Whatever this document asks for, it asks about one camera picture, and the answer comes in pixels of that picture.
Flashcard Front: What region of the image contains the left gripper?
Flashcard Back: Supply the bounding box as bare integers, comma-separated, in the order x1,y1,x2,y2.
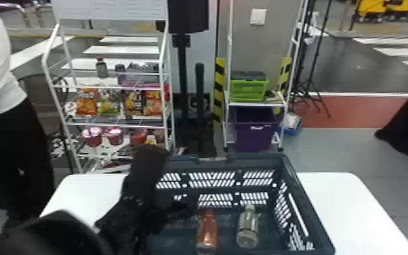
142,199,195,237

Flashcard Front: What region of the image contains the orange bottle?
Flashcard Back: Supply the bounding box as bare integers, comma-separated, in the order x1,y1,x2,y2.
195,208,220,255

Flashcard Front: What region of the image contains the red noodle cup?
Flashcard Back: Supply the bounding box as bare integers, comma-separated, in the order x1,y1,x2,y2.
129,128,148,146
81,127,104,148
104,127,125,146

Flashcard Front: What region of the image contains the clear bottle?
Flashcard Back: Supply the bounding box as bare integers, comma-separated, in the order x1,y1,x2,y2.
235,204,261,250

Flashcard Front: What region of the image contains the red snack packet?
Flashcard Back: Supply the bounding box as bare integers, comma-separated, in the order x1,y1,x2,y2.
143,89,163,117

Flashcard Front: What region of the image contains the yellow snack packet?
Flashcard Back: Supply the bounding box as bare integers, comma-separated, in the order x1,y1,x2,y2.
122,90,144,117

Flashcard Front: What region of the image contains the green snack packet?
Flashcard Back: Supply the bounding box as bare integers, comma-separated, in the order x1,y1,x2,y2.
98,90,121,117

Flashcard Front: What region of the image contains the purple crate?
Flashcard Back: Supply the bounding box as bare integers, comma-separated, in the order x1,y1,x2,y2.
232,106,281,153

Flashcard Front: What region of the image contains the blue basket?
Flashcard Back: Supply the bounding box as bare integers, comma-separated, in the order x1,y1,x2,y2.
140,152,335,255

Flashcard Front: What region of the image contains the orange snack packet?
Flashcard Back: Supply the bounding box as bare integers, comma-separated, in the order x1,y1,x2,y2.
75,89,99,116

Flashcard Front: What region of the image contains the green crate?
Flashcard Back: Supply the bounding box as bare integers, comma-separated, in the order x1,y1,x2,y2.
230,70,270,103

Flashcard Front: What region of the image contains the dark bottle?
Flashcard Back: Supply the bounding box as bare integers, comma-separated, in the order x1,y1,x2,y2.
96,57,109,79

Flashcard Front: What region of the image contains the person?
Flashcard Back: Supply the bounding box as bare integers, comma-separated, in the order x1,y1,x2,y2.
0,7,56,229

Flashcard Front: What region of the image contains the black tripod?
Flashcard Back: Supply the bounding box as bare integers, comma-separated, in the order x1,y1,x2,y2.
291,0,333,119

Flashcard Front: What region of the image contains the yellow vehicle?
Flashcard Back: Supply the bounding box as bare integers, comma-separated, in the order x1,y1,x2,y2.
349,0,408,30

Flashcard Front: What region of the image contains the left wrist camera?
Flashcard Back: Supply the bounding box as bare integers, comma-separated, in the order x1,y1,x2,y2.
125,143,172,207

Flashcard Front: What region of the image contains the white wire rack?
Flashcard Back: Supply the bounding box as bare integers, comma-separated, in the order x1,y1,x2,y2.
222,0,310,152
41,0,176,174

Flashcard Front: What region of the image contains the yellow black striped post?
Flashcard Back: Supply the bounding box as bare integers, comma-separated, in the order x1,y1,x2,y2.
213,57,226,124
275,56,293,94

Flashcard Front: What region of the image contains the black box on post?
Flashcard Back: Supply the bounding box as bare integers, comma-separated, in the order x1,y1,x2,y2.
155,0,211,151

